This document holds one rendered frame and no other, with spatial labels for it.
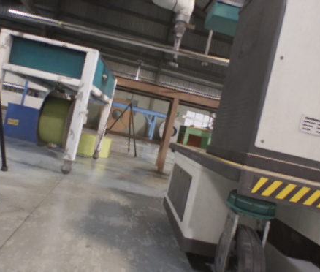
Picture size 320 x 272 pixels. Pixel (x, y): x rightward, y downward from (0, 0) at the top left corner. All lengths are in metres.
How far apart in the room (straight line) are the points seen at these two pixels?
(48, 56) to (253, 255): 1.50
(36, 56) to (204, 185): 1.33
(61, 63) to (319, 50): 1.36
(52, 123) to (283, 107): 1.67
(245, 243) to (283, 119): 0.30
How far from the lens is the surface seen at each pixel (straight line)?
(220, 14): 1.31
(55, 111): 2.11
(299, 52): 0.76
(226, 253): 0.70
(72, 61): 1.74
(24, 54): 1.84
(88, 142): 2.64
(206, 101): 2.69
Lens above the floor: 0.35
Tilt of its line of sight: level
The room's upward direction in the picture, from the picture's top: 13 degrees clockwise
